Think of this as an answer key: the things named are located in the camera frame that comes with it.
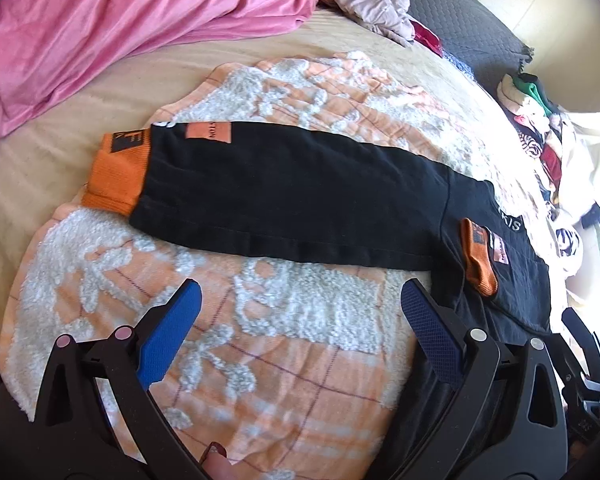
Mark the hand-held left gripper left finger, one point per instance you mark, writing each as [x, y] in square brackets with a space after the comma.
[172, 327]

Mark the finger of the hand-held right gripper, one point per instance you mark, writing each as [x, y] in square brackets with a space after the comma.
[582, 335]

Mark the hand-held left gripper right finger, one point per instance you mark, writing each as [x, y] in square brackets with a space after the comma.
[432, 330]

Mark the black sweatshirt with orange cuffs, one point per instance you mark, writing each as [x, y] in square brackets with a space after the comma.
[305, 195]

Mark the pile of mixed clothes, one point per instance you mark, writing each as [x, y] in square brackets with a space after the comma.
[535, 120]

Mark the person's left hand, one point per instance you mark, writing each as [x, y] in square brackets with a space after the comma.
[219, 465]

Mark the orange and white tufted blanket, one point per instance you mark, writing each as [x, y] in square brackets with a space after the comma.
[280, 360]

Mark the cream cloth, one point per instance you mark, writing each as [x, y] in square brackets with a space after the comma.
[595, 140]

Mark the red garment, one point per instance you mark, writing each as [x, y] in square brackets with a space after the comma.
[427, 37]

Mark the pink duvet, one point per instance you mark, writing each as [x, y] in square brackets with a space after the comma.
[105, 25]

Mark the grey quilted mat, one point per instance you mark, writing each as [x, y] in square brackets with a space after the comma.
[470, 15]

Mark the light pink crumpled garment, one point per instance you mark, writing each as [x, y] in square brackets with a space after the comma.
[375, 5]

